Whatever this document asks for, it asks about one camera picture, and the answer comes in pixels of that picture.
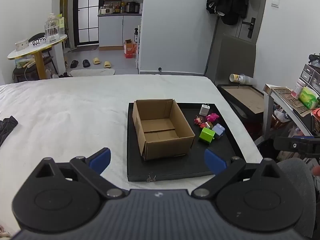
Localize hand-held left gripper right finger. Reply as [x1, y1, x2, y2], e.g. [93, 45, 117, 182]
[192, 148, 282, 199]

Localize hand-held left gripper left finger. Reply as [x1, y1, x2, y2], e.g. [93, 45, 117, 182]
[32, 147, 130, 200]

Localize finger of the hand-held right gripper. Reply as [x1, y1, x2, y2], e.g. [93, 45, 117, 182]
[274, 136, 320, 158]

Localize black tray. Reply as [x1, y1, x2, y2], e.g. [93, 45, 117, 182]
[127, 102, 244, 182]

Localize green printed cube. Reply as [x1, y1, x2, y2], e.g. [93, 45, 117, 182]
[199, 127, 216, 144]

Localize purple cube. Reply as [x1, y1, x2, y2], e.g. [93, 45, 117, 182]
[212, 124, 226, 140]

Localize white charger plug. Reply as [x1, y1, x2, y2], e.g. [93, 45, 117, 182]
[199, 104, 211, 117]

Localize brown cardboard box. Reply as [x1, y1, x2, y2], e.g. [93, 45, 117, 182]
[132, 99, 196, 161]

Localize person's grey trouser leg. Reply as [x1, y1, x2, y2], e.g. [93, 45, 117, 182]
[276, 158, 317, 239]

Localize white metal desk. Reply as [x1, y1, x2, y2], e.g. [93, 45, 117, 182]
[262, 84, 320, 140]

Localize green tissue pack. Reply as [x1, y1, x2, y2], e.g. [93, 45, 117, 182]
[299, 87, 319, 110]

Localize black-framed brown board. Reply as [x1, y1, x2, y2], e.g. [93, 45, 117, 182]
[217, 84, 265, 128]

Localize dark drawer organiser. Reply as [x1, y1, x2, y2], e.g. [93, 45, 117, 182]
[300, 64, 320, 93]

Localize paper cup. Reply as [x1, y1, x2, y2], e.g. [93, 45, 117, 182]
[229, 74, 253, 85]

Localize white floor mat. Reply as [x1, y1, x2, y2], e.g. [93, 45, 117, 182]
[69, 68, 116, 77]

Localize black cloth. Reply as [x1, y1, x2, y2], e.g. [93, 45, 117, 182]
[0, 116, 18, 147]

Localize grey padded panel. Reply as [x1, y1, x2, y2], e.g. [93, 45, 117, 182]
[204, 34, 257, 85]

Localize orange carton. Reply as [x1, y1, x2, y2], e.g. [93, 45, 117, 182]
[123, 39, 137, 59]

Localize dark stool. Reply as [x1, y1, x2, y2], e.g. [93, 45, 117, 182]
[12, 65, 38, 83]

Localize black door lock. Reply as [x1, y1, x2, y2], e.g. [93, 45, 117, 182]
[246, 17, 256, 39]

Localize round table with yellow leg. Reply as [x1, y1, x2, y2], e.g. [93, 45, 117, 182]
[7, 34, 68, 79]

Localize grey kitchen cabinet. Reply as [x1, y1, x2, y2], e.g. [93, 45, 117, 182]
[98, 14, 142, 48]

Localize grey door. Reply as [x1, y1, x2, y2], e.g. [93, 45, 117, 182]
[235, 0, 268, 45]

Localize clear glass jar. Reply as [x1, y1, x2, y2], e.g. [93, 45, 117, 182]
[44, 13, 60, 43]

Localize small white box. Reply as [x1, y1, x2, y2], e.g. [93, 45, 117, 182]
[15, 39, 29, 52]

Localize black-framed glass door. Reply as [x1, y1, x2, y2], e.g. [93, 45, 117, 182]
[74, 0, 100, 46]

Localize black rice cooker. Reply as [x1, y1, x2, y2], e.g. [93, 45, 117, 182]
[126, 2, 140, 14]

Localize hanging dark coats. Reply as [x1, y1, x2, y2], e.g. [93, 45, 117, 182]
[206, 0, 249, 25]

